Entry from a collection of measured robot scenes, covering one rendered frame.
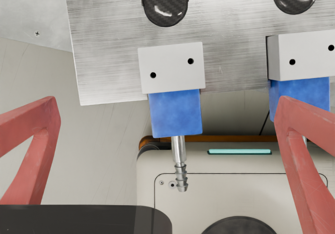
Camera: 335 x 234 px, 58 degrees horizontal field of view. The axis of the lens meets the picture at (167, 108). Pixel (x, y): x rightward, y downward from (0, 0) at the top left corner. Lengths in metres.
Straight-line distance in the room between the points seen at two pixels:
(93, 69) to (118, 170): 0.96
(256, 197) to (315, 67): 0.73
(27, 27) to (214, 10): 0.19
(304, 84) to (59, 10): 0.24
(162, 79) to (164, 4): 0.07
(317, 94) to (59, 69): 1.01
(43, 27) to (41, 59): 0.87
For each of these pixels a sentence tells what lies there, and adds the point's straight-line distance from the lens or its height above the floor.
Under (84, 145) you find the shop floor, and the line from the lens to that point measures 1.20.
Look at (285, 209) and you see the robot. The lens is 1.01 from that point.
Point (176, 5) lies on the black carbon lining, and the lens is 0.27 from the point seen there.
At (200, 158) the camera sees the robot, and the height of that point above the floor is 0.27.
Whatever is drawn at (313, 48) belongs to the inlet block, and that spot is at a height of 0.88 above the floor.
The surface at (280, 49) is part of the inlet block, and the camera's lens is 0.25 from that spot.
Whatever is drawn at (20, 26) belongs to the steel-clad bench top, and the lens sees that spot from 0.35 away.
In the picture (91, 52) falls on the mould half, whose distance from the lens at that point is 0.27.
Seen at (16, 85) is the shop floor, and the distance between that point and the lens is 1.25.
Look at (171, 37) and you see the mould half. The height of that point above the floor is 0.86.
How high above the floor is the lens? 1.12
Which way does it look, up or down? 81 degrees down
